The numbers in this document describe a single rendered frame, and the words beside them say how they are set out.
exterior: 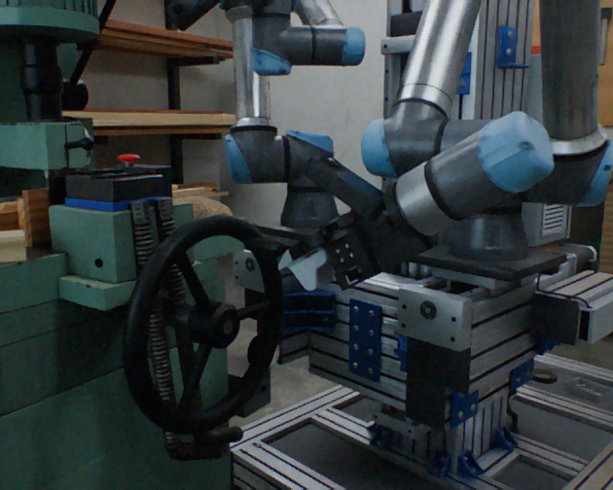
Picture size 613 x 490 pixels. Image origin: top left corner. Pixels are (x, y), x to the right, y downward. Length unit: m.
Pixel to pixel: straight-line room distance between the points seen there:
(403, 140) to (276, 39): 0.51
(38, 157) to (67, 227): 0.17
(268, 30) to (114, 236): 0.58
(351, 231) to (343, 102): 3.68
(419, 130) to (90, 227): 0.43
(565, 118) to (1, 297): 0.87
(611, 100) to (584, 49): 2.83
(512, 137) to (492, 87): 0.85
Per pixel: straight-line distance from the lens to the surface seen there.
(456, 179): 0.64
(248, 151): 1.45
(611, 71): 3.89
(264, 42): 1.22
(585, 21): 1.04
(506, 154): 0.63
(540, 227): 1.64
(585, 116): 1.11
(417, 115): 0.79
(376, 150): 0.78
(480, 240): 1.18
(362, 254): 0.71
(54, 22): 0.97
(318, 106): 4.46
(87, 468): 0.98
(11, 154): 1.06
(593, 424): 2.02
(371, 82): 4.28
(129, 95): 4.30
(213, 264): 1.06
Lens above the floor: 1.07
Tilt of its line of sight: 11 degrees down
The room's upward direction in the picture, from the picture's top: straight up
